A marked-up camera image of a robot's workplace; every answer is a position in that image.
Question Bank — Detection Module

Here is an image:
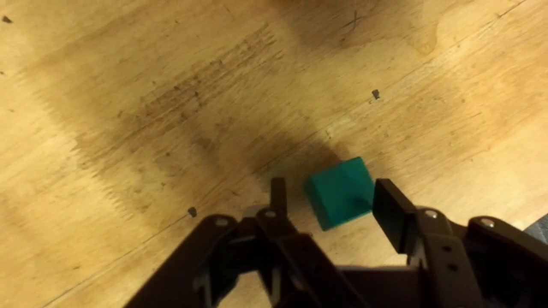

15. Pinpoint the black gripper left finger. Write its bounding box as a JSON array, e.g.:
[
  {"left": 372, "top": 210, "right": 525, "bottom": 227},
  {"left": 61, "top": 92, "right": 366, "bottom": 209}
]
[{"left": 124, "top": 176, "right": 371, "bottom": 308}]

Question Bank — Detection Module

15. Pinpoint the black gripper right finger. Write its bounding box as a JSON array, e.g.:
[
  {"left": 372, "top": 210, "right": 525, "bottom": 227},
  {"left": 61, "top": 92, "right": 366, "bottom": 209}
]
[{"left": 372, "top": 178, "right": 548, "bottom": 308}]

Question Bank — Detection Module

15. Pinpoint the green block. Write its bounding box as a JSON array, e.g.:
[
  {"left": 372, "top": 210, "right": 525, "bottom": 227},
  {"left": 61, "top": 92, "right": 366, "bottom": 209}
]
[{"left": 302, "top": 156, "right": 378, "bottom": 233}]

